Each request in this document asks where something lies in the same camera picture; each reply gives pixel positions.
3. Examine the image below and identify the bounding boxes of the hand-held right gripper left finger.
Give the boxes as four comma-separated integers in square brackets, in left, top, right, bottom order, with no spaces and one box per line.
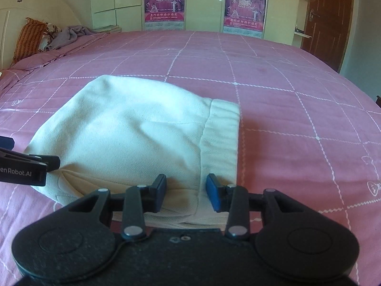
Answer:
[68,173,168,240]

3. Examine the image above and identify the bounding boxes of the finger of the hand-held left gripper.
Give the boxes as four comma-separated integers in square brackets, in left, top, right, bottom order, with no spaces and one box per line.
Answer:
[28,154,61,173]
[0,135,16,151]

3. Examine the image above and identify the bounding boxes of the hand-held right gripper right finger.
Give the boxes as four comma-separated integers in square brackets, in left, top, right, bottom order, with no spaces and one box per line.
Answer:
[206,173,300,240]

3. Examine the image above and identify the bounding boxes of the white pants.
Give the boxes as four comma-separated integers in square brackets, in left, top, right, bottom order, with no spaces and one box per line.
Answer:
[24,74,241,230]

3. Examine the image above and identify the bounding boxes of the orange striped pillow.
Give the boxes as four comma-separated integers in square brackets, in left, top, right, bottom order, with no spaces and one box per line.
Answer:
[12,17,49,65]

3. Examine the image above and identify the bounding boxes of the pink checked bed sheet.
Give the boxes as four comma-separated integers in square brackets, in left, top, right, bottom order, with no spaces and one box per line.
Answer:
[0,31,381,286]

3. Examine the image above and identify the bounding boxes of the white floral pillow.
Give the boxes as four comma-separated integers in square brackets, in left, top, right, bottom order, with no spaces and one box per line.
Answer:
[39,24,63,52]

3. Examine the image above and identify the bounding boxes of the grey crumpled cloth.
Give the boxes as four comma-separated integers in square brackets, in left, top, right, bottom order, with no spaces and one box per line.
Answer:
[48,25,99,51]

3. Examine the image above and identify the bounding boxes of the cream bed headboard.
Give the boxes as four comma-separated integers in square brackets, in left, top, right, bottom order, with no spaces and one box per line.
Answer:
[0,0,83,70]

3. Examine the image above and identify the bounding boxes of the stack of books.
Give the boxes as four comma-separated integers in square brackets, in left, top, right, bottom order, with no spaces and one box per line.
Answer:
[93,25,123,34]

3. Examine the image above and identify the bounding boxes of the cream wardrobe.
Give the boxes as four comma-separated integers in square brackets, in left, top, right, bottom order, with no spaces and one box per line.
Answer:
[89,0,302,47]

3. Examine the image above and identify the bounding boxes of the cream corner shelf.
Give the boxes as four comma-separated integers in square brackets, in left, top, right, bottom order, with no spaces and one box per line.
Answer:
[293,0,316,40]

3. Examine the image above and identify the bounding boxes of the brown wooden door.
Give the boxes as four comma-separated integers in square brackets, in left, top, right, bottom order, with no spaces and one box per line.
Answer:
[300,0,355,72]

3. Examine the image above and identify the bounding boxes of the purple wall poster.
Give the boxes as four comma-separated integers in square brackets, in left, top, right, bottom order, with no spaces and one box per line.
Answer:
[223,0,268,39]
[144,0,187,31]

